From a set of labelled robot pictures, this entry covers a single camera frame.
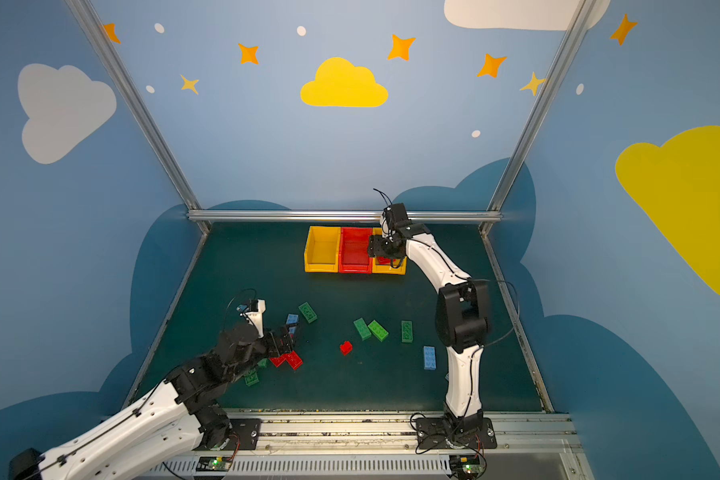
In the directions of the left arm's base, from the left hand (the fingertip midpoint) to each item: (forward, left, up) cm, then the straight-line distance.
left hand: (292, 329), depth 77 cm
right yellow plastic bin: (+29, -27, -12) cm, 41 cm away
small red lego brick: (+1, -14, -13) cm, 19 cm away
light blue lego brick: (+10, +4, -13) cm, 17 cm away
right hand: (+30, -24, 0) cm, 38 cm away
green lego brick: (+12, -1, -14) cm, 18 cm away
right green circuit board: (-27, -44, -15) cm, 54 cm away
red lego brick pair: (-3, +1, -14) cm, 14 cm away
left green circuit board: (-28, +17, -15) cm, 36 cm away
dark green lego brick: (+6, -32, -13) cm, 35 cm away
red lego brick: (+35, -26, -14) cm, 46 cm away
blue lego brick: (-2, -38, -13) cm, 40 cm away
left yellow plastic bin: (+39, -2, -14) cm, 42 cm away
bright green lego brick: (+6, -23, -13) cm, 27 cm away
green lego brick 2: (+7, -19, -14) cm, 25 cm away
